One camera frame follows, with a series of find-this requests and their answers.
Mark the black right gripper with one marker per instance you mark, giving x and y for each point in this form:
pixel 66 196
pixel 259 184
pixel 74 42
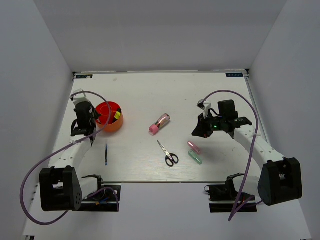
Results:
pixel 202 130

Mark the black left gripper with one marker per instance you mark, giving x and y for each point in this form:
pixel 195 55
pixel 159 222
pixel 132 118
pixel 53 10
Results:
pixel 97 115

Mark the green gel pen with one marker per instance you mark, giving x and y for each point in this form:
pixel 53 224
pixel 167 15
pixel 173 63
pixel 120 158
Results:
pixel 109 113

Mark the yellow cap black highlighter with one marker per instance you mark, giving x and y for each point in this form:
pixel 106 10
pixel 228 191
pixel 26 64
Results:
pixel 117 115

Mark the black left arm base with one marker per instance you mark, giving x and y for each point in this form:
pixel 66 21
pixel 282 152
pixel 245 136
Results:
pixel 107 201

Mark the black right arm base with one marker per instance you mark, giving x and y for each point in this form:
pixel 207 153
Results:
pixel 221 200

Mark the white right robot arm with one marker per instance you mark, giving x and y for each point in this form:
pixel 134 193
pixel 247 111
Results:
pixel 280 180

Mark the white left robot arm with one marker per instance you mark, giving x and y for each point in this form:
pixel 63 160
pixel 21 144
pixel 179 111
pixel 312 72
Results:
pixel 61 187

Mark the pink correction tape case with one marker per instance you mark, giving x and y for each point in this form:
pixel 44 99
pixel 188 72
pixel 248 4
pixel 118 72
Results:
pixel 194 147

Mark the orange round pen holder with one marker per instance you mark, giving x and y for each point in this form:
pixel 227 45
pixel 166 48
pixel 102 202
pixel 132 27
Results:
pixel 111 127

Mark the green correction tape case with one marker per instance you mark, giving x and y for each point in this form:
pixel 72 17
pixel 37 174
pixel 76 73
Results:
pixel 195 157

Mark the left corner label sticker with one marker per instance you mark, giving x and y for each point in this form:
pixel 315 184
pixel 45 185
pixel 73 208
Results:
pixel 84 76

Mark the corner label sticker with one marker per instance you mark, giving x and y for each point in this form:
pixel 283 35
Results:
pixel 84 76
pixel 234 75

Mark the pink cylindrical pencil case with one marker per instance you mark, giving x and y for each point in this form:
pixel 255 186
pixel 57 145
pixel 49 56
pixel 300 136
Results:
pixel 160 123

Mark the blue gel pen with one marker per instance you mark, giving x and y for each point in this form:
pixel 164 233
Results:
pixel 106 155

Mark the right corner label sticker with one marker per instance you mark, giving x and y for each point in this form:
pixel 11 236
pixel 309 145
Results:
pixel 234 75

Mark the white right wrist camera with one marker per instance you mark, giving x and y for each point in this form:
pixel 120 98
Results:
pixel 205 106

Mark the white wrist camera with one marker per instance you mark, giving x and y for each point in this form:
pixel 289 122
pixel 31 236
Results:
pixel 78 96
pixel 205 106

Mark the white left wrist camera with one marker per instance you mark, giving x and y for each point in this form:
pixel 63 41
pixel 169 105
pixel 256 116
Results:
pixel 78 96

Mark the black handled scissors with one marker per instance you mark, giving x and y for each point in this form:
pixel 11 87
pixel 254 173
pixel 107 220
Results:
pixel 171 159

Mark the aluminium table edge rail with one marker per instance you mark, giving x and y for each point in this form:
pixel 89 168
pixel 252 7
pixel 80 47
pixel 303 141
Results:
pixel 254 103

